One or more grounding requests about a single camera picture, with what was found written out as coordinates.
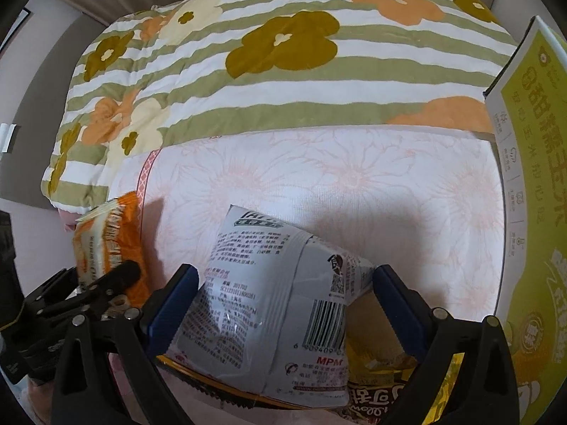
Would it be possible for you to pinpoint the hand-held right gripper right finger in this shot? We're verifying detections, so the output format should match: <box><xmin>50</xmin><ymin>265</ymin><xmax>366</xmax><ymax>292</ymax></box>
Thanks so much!
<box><xmin>373</xmin><ymin>265</ymin><xmax>520</xmax><ymax>425</ymax></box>

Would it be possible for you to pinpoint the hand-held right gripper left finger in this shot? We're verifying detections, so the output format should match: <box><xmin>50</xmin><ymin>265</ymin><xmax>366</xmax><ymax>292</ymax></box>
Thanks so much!
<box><xmin>51</xmin><ymin>265</ymin><xmax>200</xmax><ymax>425</ymax></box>

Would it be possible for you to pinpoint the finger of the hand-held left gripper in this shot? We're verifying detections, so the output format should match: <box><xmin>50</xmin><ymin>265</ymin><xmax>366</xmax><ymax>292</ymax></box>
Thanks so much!
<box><xmin>26</xmin><ymin>268</ymin><xmax>79</xmax><ymax>310</ymax></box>
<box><xmin>79</xmin><ymin>260</ymin><xmax>142</xmax><ymax>320</ymax></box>

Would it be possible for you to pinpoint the orange and white snack packet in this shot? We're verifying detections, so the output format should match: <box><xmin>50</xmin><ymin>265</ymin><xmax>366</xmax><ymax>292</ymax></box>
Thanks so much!
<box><xmin>73</xmin><ymin>190</ymin><xmax>154</xmax><ymax>311</ymax></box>

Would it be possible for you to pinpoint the silver snack packet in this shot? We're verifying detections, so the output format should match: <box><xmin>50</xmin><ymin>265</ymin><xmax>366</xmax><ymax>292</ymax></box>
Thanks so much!
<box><xmin>170</xmin><ymin>204</ymin><xmax>377</xmax><ymax>409</ymax></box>

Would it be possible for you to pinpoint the green cardboard box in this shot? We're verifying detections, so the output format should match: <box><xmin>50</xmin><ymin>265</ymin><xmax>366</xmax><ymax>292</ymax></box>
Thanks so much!
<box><xmin>483</xmin><ymin>15</ymin><xmax>567</xmax><ymax>425</ymax></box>

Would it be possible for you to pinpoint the yellow and brown snack packet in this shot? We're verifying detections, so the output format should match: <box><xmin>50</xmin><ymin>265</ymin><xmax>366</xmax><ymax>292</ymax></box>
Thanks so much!
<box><xmin>157</xmin><ymin>292</ymin><xmax>467</xmax><ymax>425</ymax></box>

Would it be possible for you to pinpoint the white paper roll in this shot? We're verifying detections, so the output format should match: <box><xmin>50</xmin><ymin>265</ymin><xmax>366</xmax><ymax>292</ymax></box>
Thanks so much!
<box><xmin>0</xmin><ymin>123</ymin><xmax>19</xmax><ymax>154</ymax></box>

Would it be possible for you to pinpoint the grey headboard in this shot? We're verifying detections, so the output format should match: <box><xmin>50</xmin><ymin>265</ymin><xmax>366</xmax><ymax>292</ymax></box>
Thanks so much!
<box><xmin>11</xmin><ymin>11</ymin><xmax>112</xmax><ymax>130</ymax></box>

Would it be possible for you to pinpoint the green striped floral blanket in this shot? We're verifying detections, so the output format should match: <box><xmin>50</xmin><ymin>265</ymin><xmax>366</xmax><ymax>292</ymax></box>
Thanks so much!
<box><xmin>40</xmin><ymin>0</ymin><xmax>520</xmax><ymax>214</ymax></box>

